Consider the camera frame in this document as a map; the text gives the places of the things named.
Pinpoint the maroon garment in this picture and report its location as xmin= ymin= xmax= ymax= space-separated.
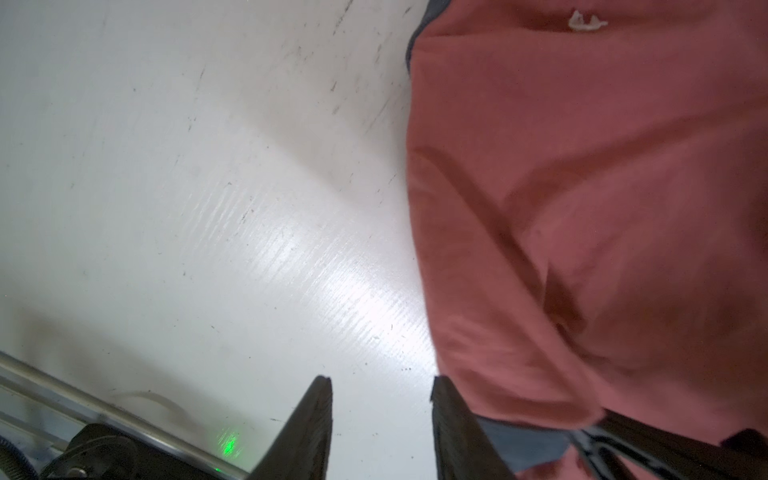
xmin=406 ymin=1 xmax=767 ymax=479

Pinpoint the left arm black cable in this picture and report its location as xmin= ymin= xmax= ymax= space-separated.
xmin=0 ymin=434 xmax=28 ymax=480

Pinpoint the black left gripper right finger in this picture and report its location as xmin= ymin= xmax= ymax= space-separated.
xmin=430 ymin=376 xmax=516 ymax=480

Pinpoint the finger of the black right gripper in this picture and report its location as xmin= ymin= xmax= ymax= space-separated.
xmin=569 ymin=410 xmax=767 ymax=479

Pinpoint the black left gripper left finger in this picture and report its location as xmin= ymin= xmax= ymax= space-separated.
xmin=247 ymin=376 xmax=333 ymax=480

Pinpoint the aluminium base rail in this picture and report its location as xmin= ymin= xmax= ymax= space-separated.
xmin=1 ymin=353 xmax=247 ymax=479

